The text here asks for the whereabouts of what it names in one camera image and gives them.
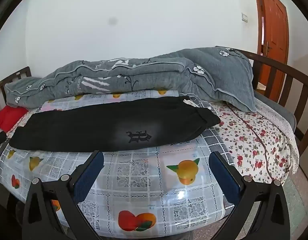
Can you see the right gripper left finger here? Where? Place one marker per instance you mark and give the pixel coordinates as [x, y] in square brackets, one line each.
[40, 220]

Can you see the red pillow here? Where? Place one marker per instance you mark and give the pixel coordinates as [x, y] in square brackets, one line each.
[9, 116]

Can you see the red floral bed sheet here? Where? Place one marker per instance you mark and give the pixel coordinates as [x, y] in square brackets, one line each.
[261, 143]

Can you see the grey mattress pad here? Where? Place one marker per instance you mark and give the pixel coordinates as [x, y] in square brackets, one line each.
[278, 108]

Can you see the grey quilted duvet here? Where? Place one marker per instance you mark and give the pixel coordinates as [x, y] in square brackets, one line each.
[212, 74]

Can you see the orange wooden door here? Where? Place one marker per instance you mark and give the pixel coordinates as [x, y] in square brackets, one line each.
[273, 30]

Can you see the white wall switch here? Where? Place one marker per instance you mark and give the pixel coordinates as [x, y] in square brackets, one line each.
[244, 18]

